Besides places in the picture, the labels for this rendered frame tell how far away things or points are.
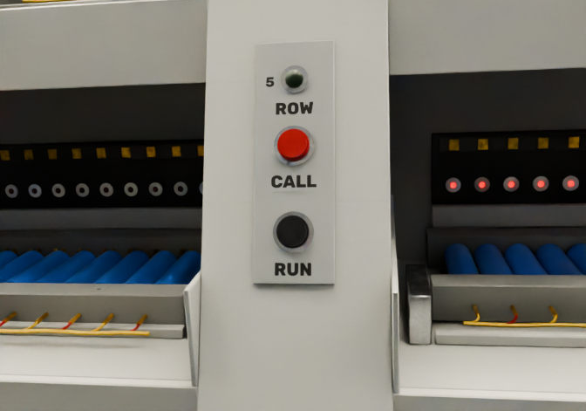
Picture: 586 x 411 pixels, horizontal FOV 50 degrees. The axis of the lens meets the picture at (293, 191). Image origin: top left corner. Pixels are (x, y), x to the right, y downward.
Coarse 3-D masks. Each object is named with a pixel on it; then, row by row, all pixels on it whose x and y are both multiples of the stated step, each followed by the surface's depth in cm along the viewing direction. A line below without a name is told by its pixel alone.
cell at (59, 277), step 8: (72, 256) 45; (80, 256) 45; (88, 256) 46; (64, 264) 43; (72, 264) 44; (80, 264) 44; (48, 272) 42; (56, 272) 42; (64, 272) 42; (72, 272) 43; (40, 280) 40; (48, 280) 41; (56, 280) 41; (64, 280) 42
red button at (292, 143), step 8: (280, 136) 31; (288, 136) 31; (296, 136) 31; (304, 136) 31; (280, 144) 31; (288, 144) 31; (296, 144) 31; (304, 144) 31; (280, 152) 31; (288, 152) 31; (296, 152) 31; (304, 152) 31; (288, 160) 31; (296, 160) 31
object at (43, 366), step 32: (0, 224) 52; (32, 224) 51; (64, 224) 51; (96, 224) 50; (128, 224) 50; (160, 224) 50; (192, 224) 49; (192, 288) 30; (192, 320) 30; (0, 352) 35; (32, 352) 35; (64, 352) 35; (96, 352) 35; (128, 352) 34; (160, 352) 34; (192, 352) 30; (0, 384) 32; (32, 384) 32; (64, 384) 32; (96, 384) 31; (128, 384) 31; (160, 384) 31; (192, 384) 31
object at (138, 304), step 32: (0, 288) 38; (32, 288) 38; (64, 288) 38; (96, 288) 37; (128, 288) 37; (160, 288) 37; (0, 320) 38; (32, 320) 38; (64, 320) 37; (96, 320) 37; (128, 320) 37; (160, 320) 36
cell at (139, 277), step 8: (160, 256) 44; (168, 256) 45; (144, 264) 43; (152, 264) 42; (160, 264) 43; (168, 264) 44; (136, 272) 41; (144, 272) 41; (152, 272) 42; (160, 272) 42; (128, 280) 40; (136, 280) 40; (144, 280) 40; (152, 280) 41
